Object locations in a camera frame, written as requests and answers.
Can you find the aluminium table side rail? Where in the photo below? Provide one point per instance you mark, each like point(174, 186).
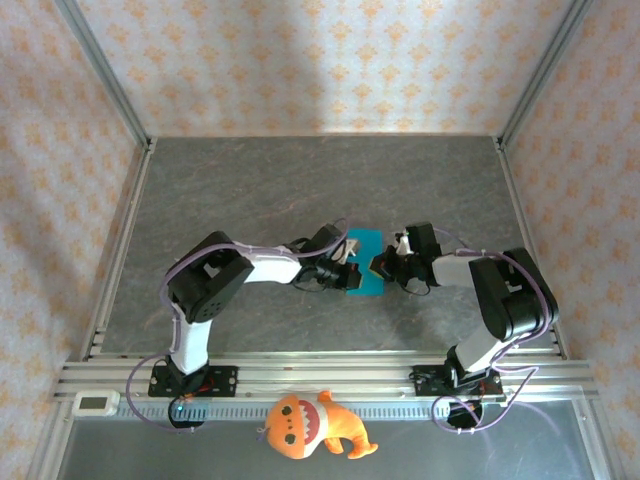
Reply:
point(520, 210)
point(120, 250)

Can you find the blue cloth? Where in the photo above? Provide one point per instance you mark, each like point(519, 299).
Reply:
point(367, 240)

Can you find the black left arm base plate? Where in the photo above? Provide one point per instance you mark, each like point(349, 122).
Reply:
point(225, 382)

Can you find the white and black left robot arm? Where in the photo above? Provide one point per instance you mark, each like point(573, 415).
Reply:
point(192, 345)

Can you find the small white display device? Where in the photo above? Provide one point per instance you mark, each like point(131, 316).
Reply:
point(95, 403)

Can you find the aluminium frame leg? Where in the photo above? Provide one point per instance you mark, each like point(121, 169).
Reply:
point(597, 440)
point(50, 445)

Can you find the orange shark plush toy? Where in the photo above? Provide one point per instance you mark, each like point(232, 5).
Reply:
point(300, 425)

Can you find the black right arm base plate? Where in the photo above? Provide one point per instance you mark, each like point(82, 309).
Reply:
point(422, 382)

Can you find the aluminium mounting rail beam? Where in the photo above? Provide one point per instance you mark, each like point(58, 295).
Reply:
point(325, 372)

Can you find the aluminium frame post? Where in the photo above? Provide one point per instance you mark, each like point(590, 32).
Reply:
point(541, 75)
point(107, 75)

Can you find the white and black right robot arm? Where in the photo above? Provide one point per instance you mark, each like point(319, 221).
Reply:
point(515, 300)

